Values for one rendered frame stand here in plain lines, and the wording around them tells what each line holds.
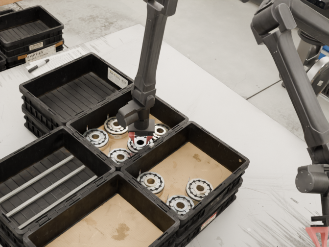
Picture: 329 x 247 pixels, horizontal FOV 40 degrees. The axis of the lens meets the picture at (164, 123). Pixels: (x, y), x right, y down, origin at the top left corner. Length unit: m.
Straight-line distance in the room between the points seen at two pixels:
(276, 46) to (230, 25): 3.20
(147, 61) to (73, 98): 0.61
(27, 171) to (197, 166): 0.64
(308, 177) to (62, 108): 1.16
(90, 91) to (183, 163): 0.56
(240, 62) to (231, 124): 1.75
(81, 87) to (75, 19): 2.15
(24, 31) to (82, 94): 1.15
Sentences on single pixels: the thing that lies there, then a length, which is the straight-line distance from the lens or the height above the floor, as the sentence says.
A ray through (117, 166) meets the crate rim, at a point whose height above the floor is 0.93.
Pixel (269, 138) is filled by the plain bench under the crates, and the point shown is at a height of 0.70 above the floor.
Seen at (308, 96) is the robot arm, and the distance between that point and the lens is 1.22.
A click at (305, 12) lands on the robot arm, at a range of 1.33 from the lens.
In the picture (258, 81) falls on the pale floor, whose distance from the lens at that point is 3.76.
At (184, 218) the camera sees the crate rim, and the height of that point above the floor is 0.93.
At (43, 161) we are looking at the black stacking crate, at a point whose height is 0.83.
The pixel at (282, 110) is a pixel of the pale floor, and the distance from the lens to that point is 3.55.
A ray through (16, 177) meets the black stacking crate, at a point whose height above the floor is 0.83.
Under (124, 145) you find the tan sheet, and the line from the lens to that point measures 1.83.
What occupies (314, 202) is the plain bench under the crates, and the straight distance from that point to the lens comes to 2.02.
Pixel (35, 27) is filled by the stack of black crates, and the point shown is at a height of 0.49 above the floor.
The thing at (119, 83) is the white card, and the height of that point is 0.88.
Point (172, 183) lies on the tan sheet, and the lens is 1.72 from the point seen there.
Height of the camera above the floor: 2.14
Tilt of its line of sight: 42 degrees down
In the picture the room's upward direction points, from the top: 9 degrees clockwise
